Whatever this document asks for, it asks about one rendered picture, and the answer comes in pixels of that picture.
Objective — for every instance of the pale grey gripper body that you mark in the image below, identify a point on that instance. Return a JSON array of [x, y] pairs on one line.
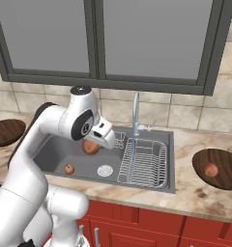
[[105, 140]]

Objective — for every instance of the silver sink faucet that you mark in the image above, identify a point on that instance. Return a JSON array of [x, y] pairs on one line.
[[136, 109]]

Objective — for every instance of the dark grey sink basin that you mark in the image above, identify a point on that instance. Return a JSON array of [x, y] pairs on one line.
[[85, 164]]

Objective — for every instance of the pink-orange round fruit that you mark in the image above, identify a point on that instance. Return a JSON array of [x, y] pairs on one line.
[[210, 170]]

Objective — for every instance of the red drawer front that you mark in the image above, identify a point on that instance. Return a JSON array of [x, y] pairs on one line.
[[114, 210], [161, 220], [214, 230]]

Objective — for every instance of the small orange round fruit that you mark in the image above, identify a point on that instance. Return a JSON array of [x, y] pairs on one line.
[[69, 169]]

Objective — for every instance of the red cupboard door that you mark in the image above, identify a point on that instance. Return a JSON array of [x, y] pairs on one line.
[[84, 233], [208, 242], [137, 236]]

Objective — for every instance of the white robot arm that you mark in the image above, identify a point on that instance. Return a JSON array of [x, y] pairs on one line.
[[23, 180]]

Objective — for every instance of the large reddish-brown onion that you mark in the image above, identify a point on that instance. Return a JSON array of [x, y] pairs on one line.
[[90, 148]]

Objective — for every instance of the white round sink drain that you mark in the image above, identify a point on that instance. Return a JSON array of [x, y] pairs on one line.
[[105, 170]]

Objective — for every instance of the dark brown wooden bowl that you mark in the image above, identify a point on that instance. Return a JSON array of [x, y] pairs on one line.
[[226, 167], [6, 131]]

